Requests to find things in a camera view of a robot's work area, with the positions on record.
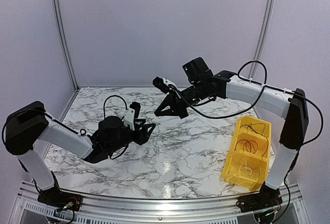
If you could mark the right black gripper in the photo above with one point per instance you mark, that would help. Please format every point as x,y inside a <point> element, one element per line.
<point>177,108</point>

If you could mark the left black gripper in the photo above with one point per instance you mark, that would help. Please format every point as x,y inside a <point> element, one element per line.
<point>142,136</point>

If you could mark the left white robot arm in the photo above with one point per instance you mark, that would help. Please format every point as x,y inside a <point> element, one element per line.
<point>32,123</point>

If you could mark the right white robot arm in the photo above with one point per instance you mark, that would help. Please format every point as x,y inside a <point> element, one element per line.
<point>290,106</point>

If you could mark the yellow plastic bin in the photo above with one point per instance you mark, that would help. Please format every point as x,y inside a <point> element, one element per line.
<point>247,162</point>

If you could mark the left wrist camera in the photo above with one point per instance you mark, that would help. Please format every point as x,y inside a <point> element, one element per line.
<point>112,126</point>

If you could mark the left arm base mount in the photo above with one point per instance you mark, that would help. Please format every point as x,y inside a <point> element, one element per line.
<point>60,199</point>

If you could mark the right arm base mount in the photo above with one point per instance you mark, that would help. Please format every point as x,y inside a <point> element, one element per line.
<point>265,198</point>

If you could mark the aluminium front rail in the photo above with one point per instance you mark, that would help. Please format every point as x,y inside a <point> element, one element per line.
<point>106,209</point>

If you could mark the right aluminium frame post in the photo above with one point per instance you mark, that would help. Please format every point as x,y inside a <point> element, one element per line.
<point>264,29</point>

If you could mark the aluminium frame post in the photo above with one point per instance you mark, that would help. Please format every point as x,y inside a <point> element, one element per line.
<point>64,45</point>
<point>264,29</point>

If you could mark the left aluminium frame post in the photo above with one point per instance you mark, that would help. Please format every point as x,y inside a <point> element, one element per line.
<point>64,45</point>

